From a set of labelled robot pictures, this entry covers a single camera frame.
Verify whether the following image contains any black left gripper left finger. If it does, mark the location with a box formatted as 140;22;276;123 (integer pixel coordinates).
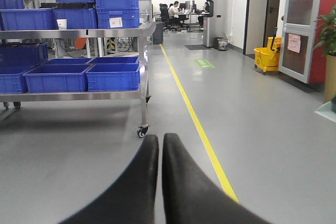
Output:
62;135;159;223

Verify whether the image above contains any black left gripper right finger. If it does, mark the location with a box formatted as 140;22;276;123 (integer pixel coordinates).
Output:
162;133;267;223

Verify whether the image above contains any stainless steel cart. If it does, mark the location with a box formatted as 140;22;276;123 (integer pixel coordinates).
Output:
1;22;156;137

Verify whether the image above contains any blue crate lower right front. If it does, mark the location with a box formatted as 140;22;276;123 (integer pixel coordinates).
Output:
86;63;140;92

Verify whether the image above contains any green floor sign sticker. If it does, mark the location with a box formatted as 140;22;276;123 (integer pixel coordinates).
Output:
194;59;214;68

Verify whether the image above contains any blue crate lower middle front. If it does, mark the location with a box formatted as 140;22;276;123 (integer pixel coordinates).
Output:
23;64;92;93

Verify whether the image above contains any yellow mop bucket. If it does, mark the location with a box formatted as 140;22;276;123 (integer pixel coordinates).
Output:
254;37;282;74

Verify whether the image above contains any steel water dispenser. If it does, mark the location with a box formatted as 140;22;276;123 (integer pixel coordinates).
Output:
203;0;225;47

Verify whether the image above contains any seated person white shirt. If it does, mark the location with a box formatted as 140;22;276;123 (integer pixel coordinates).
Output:
168;1;190;28

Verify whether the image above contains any potted green plant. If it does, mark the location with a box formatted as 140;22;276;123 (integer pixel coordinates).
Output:
314;4;335;103

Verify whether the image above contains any blue crate upper left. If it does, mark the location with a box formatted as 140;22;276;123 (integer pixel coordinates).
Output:
1;8;58;31

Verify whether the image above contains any glass aluminium door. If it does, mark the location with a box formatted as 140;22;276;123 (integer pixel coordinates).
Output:
279;0;325;84

